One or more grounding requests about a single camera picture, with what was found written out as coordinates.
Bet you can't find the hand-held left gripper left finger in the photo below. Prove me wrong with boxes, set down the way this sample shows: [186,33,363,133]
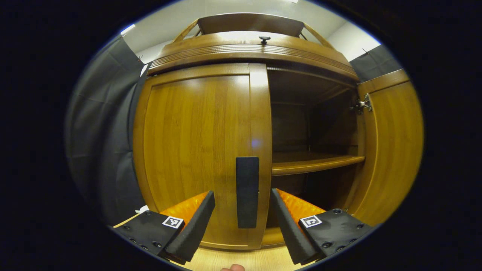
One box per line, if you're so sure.
[109,190,216,265]

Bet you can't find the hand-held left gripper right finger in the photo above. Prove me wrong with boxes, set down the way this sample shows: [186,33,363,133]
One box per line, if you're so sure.
[270,188,377,265]

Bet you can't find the black door handle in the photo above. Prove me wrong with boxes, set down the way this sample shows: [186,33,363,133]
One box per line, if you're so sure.
[236,157,259,229]

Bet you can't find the wooden shoe cabinet door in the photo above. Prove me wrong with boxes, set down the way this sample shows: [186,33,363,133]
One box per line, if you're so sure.
[133,63,272,251]
[345,69,425,227]

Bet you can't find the wooden double-door shoe cabinet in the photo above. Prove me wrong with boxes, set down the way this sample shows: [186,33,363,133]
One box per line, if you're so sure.
[133,12,425,251]

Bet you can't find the wooden cabinet shelf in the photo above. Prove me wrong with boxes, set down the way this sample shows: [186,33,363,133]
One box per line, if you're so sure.
[271,152,366,177]

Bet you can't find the metal door hinge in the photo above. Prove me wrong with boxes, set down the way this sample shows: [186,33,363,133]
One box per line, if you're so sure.
[350,93,373,114]

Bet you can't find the black backdrop cloth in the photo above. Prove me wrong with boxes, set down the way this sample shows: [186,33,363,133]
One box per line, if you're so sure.
[65,36,403,226]

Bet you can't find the ribbed wooden drawer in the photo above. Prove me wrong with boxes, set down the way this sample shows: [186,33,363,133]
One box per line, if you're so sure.
[148,31,360,81]

